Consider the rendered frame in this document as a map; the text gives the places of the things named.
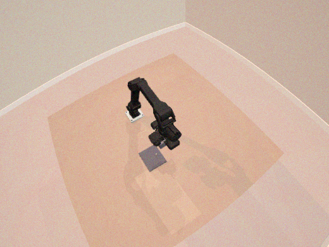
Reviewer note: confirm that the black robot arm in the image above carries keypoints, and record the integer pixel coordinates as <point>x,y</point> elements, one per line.
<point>162,112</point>

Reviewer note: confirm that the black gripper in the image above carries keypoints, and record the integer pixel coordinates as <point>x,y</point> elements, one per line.
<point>170,145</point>

